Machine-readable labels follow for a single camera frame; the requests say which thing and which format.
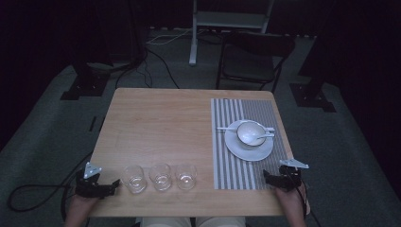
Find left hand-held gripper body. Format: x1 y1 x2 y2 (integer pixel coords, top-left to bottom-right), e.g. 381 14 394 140
75 162 110 200

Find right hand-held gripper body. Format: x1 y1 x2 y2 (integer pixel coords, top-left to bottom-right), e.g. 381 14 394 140
276 158 310 192

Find clear drinking glass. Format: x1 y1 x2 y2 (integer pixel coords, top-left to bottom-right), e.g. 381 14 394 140
175 164 199 191
148 163 173 192
121 165 148 195

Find person's left hand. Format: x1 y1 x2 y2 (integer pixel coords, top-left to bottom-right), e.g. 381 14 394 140
67 192 99 223

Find white round plate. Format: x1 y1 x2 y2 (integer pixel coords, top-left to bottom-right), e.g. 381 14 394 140
223 119 275 163

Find grey striped placemat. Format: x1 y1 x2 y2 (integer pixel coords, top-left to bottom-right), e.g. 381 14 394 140
210 97 293 191

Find white bowl with dark rim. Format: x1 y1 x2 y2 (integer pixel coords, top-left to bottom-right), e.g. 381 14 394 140
235 119 268 148

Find black folding chair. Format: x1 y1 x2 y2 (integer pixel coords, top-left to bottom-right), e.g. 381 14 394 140
215 31 296 95

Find white metal stand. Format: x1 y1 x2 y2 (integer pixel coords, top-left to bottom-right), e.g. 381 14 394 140
188 0 275 66

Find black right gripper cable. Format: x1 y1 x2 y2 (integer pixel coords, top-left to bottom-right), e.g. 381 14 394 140
292 171 323 227

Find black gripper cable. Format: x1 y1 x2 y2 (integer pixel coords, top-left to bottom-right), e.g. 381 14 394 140
7 150 95 222
292 171 323 227

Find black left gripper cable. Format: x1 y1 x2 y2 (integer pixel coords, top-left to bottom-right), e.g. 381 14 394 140
7 150 95 222

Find black stand with base plate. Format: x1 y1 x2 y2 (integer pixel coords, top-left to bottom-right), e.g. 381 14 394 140
288 0 337 114
60 58 112 101

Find black floor cable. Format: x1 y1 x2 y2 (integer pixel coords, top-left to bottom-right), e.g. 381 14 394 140
114 46 181 90

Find white floor cable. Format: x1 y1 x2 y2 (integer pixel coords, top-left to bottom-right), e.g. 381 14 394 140
146 27 194 45

